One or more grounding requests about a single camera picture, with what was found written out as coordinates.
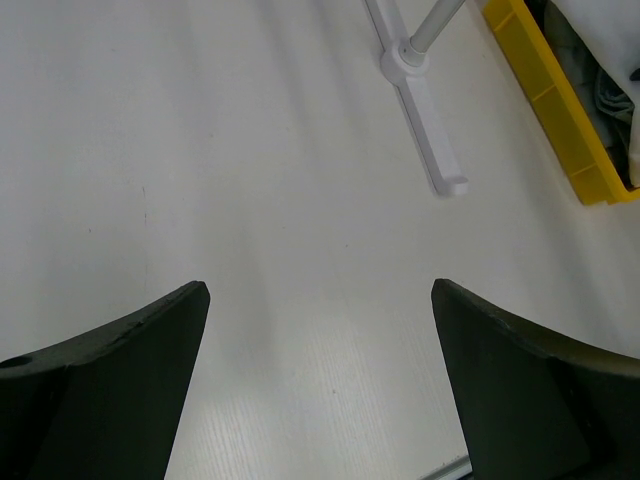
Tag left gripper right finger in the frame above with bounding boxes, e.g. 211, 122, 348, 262
431, 279, 639, 479

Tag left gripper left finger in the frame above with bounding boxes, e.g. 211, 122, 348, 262
1, 281, 210, 479

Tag white skirt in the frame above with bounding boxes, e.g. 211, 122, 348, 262
553, 0, 639, 103

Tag grey folded garment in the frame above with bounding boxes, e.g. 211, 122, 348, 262
543, 1, 639, 189

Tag yellow plastic bin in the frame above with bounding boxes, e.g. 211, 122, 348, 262
483, 0, 639, 205

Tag white clothes rack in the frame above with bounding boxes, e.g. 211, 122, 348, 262
365, 0, 468, 197

